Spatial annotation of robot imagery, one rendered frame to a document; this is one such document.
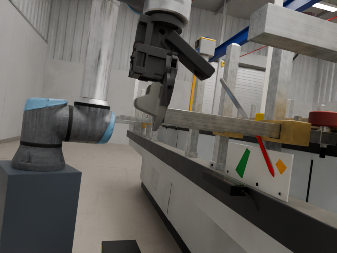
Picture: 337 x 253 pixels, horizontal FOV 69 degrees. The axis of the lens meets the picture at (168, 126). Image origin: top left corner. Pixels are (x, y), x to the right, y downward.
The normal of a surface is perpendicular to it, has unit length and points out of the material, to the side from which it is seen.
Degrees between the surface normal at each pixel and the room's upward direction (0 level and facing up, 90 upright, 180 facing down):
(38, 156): 70
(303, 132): 90
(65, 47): 90
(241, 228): 90
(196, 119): 90
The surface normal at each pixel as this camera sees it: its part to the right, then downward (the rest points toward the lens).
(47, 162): 0.70, -0.25
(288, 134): -0.95, -0.12
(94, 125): 0.47, 0.10
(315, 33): 0.28, 0.04
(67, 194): 0.67, 0.09
